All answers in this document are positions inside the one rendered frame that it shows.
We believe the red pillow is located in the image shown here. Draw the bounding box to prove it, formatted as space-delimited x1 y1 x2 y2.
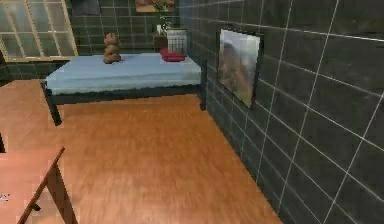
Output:
159 47 186 63

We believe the framed landscape picture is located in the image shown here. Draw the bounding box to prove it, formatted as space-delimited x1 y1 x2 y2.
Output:
215 27 265 109

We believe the white striped pillow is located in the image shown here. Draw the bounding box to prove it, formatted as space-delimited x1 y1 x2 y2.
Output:
166 28 188 55

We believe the dark wooden side table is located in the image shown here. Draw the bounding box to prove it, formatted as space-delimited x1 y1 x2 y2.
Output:
152 33 169 53

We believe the green house plant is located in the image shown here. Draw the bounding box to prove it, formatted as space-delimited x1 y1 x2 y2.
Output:
153 0 173 36

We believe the brown teddy bear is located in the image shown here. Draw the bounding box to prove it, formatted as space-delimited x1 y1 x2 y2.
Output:
102 32 123 65

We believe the orange framed picture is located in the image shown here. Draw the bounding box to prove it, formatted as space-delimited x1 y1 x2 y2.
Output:
134 0 176 14

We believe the dark framed picture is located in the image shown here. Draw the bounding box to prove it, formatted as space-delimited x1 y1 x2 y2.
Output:
71 0 102 16

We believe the white framed window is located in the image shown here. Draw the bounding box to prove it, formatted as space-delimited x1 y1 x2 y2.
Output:
0 0 79 63

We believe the reddish wooden table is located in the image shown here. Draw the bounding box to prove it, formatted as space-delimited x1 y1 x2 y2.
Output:
0 145 79 224

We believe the blue bed with black frame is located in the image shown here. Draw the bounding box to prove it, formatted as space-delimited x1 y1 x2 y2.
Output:
40 51 208 127

